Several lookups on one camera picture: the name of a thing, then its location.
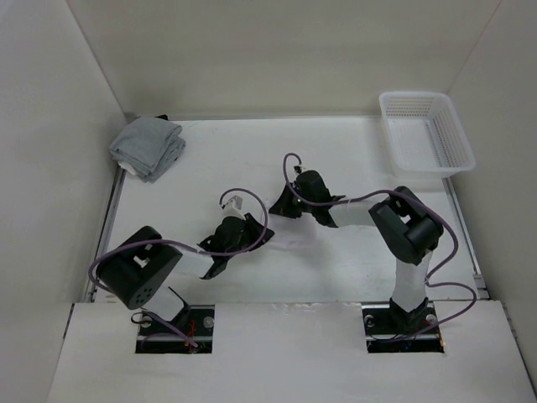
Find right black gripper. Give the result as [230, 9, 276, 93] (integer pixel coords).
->
[269, 182, 316, 218]

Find white tank top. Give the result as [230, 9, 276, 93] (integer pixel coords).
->
[266, 214, 326, 252]

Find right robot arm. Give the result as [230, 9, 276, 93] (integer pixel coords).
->
[268, 170, 444, 335]

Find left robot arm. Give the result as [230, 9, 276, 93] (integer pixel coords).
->
[96, 213, 274, 335]

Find folded grey tank tops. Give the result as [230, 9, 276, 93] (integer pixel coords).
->
[108, 117, 186, 183]

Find white plastic basket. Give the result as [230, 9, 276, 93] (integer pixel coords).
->
[378, 91, 476, 181]

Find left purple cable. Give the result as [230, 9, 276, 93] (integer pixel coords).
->
[86, 186, 269, 349]

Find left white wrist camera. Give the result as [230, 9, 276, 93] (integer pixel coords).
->
[222, 196, 246, 220]

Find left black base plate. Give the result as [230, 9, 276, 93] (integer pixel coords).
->
[131, 305, 216, 355]

